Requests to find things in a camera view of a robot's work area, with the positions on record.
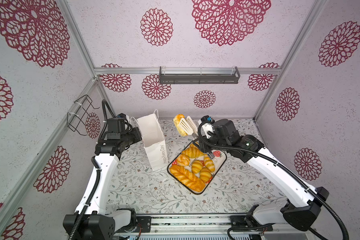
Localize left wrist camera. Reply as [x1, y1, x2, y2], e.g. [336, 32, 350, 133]
[117, 113, 130, 123]

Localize striped fake bun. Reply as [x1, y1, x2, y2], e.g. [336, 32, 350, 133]
[200, 167, 213, 183]
[191, 160, 204, 174]

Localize black wire wall basket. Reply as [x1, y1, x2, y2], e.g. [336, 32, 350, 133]
[66, 95, 99, 136]

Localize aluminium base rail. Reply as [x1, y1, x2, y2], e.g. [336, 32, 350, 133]
[65, 212, 319, 240]

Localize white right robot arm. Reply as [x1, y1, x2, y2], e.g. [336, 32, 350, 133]
[194, 116, 350, 240]

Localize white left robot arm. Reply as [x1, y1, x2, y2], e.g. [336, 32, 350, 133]
[63, 100, 142, 240]

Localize oblong striped fake bread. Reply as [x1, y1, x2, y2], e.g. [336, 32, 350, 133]
[203, 155, 215, 173]

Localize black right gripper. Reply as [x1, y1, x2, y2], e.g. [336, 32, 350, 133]
[192, 134, 231, 154]

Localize middle fake croissant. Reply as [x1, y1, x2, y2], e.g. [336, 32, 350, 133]
[182, 144, 204, 159]

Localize small fake bread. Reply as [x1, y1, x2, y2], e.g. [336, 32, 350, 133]
[173, 114, 187, 137]

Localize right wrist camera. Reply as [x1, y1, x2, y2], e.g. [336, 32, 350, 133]
[198, 115, 215, 139]

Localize strawberry print rectangular tray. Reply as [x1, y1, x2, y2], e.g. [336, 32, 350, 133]
[167, 143, 227, 195]

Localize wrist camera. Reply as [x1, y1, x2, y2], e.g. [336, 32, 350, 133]
[198, 115, 215, 139]
[117, 113, 130, 123]

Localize black overhead light bar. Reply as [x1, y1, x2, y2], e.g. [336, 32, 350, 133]
[159, 67, 241, 85]

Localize white paper gift bag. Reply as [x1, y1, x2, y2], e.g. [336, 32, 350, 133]
[131, 109, 169, 171]

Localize left round fake bun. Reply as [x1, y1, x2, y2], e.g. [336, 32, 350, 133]
[176, 154, 191, 167]

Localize long braided fake bread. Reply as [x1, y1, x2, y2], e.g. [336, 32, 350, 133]
[170, 165, 205, 192]

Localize white slotted serving tongs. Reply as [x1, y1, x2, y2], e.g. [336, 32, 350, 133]
[179, 118, 199, 140]

